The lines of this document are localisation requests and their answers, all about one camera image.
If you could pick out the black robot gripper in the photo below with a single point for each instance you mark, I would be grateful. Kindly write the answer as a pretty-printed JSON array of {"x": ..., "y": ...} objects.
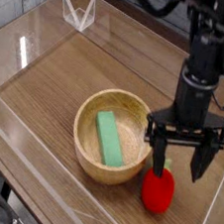
[{"x": 187, "y": 122}]

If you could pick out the red plush strawberry fruit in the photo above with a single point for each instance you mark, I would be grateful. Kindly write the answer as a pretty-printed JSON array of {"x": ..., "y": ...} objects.
[{"x": 157, "y": 192}]

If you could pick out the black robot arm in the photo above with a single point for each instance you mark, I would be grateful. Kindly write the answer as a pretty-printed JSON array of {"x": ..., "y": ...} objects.
[{"x": 206, "y": 57}]

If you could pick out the round wooden bowl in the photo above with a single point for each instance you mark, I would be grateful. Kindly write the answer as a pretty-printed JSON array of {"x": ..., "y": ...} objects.
[{"x": 130, "y": 115}]

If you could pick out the green rectangular block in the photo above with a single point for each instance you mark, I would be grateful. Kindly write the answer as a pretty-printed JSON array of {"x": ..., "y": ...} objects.
[{"x": 110, "y": 146}]

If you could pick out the clear acrylic tray wall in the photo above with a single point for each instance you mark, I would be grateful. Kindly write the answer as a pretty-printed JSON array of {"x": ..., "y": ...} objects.
[{"x": 47, "y": 70}]

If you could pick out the clear acrylic corner bracket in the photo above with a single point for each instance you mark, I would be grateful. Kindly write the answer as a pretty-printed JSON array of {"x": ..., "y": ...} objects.
[{"x": 78, "y": 18}]

